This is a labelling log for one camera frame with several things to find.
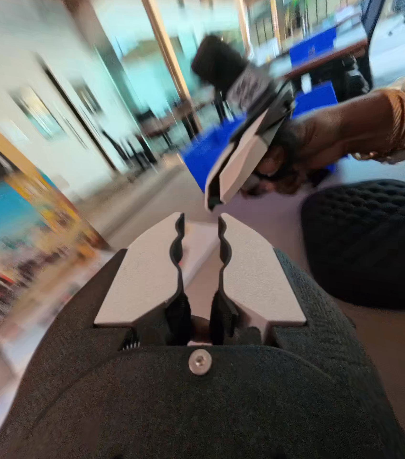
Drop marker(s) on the wooden post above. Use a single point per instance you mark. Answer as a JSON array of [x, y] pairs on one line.
[[168, 53]]

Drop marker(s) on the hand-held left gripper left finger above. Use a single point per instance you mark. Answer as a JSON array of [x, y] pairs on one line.
[[141, 283]]

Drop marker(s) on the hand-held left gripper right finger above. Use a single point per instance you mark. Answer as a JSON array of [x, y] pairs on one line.
[[263, 283]]

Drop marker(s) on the person's right hand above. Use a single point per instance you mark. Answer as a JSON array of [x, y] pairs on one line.
[[331, 136]]

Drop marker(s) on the closed instruction booklet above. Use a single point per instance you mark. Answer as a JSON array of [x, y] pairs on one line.
[[19, 344]]

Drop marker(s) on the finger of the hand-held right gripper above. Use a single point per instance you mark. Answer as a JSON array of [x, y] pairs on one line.
[[211, 186], [242, 168]]

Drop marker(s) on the blue plastic bin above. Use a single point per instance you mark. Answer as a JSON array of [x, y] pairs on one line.
[[313, 48], [202, 157]]

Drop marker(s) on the colourful toy set box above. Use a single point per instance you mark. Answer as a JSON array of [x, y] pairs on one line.
[[8, 215]]

